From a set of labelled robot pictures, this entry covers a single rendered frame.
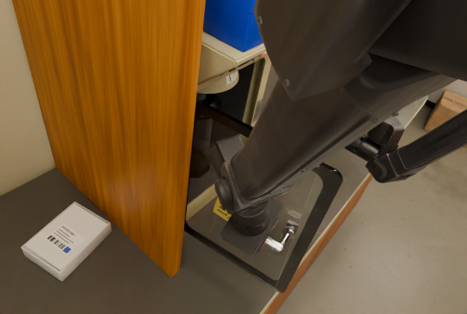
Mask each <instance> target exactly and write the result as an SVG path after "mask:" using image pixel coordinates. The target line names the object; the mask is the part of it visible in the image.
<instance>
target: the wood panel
mask: <svg viewBox="0 0 467 314"><path fill-rule="evenodd" d="M12 1H13V6H14V9H15V14H16V17H17V22H18V25H19V29H20V33H21V36H22V41H23V43H24V48H25V52H26V56H27V59H28V64H29V67H30V71H31V75H32V78H33V83H34V86H35V91H36V94H37V97H38V101H39V105H40V110H41V113H42V117H43V120H44V125H45V128H46V131H47V136H48V139H49V144H50V147H51V152H52V155H53V157H54V162H55V166H56V168H57V169H58V170H59V171H60V172H61V173H62V174H63V175H64V176H65V177H66V178H67V179H69V180H70V181H71V182H72V183H73V184H74V185H75V186H76V187H77V188H78V189H79V190H80V191H81V192H82V193H83V194H84V195H85V196H86V197H87V198H88V199H89V200H90V201H91V202H92V203H93V204H94V205H95V206H96V207H97V208H98V209H99V210H100V211H101V212H102V213H103V214H105V215H106V216H107V217H108V218H109V219H110V220H111V221H112V222H113V223H114V224H115V225H116V226H117V227H118V228H119V229H120V230H121V231H122V232H124V233H125V234H126V235H127V236H128V237H129V238H130V239H131V240H132V241H133V242H134V243H135V244H136V245H137V246H138V247H139V248H140V249H141V250H143V251H144V252H145V253H146V255H148V257H150V258H151V259H152V260H153V261H154V262H155V264H157V266H159V267H160V268H161V269H162V270H163V271H164V272H165V273H166V274H167V275H168V276H169V277H170V278H172V277H173V276H174V275H175V274H176V273H177V272H178V271H179V270H180V265H181V251H182V243H183V229H184V222H185V214H186V200H187V192H188V178H189V170H190V156H191V149H192V135H193V126H194V119H195V105H196V97H197V83H198V76H199V62H200V53H201V46H202V32H203V24H204V10H205V3H206V0H12Z"/></svg>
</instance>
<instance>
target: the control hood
mask: <svg viewBox="0 0 467 314"><path fill-rule="evenodd" d="M265 52H266V49H265V46H264V43H263V44H260V45H259V46H257V47H254V48H252V49H250V50H248V51H245V52H241V51H240V50H238V49H236V48H234V47H232V46H230V45H228V44H227V43H225V42H223V41H221V40H219V39H217V38H215V37H213V36H212V35H209V34H208V33H206V32H204V31H203V32H202V46H201V53H200V62H199V76H198V83H197V85H200V84H202V83H204V82H206V81H208V80H210V79H212V78H214V77H216V76H218V75H220V74H222V73H224V72H227V71H229V70H230V69H233V68H235V67H237V66H239V65H241V64H243V63H245V62H247V61H248V60H251V59H253V58H255V57H257V56H259V55H261V54H262V53H265Z"/></svg>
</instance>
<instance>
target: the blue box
mask: <svg viewBox="0 0 467 314"><path fill-rule="evenodd" d="M255 1H256V0H206V3H205V10H204V24H203V31H204V32H206V33H208V34H209V35H212V36H213V37H215V38H217V39H219V40H221V41H223V42H225V43H227V44H228V45H230V46H232V47H234V48H236V49H238V50H240V51H241V52H245V51H248V50H250V49H252V48H254V47H257V46H259V45H260V44H263V41H262V38H261V34H260V32H259V28H258V25H257V23H256V18H255V15H254V4H255Z"/></svg>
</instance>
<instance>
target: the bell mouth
mask: <svg viewBox="0 0 467 314"><path fill-rule="evenodd" d="M238 79H239V74H238V71H236V72H234V73H233V74H230V75H228V76H226V77H224V78H222V79H220V80H219V81H216V82H214V83H212V84H210V85H208V86H206V87H205V88H203V89H201V90H199V91H197V93H202V94H214V93H219V92H224V91H226V90H229V89H231V88H232V87H233V86H235V85H236V84H237V82H238Z"/></svg>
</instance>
